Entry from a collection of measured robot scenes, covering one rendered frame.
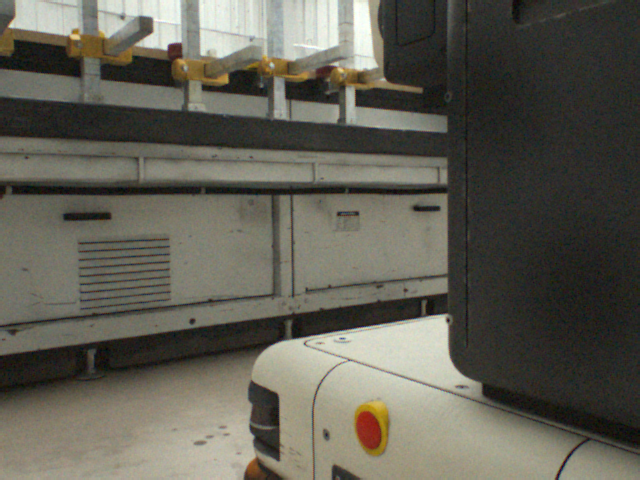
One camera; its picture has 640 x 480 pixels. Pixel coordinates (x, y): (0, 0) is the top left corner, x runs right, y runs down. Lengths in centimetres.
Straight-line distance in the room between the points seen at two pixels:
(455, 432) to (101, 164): 117
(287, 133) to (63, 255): 68
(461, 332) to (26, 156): 115
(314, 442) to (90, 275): 116
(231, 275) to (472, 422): 145
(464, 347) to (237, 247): 143
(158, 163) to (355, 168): 63
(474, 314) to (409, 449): 14
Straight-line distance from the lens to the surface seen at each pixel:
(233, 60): 151
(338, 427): 68
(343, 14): 195
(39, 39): 176
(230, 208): 193
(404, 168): 205
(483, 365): 57
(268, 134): 169
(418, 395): 63
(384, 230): 229
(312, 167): 182
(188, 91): 163
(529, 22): 55
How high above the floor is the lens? 47
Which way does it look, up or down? 3 degrees down
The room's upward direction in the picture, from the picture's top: 1 degrees counter-clockwise
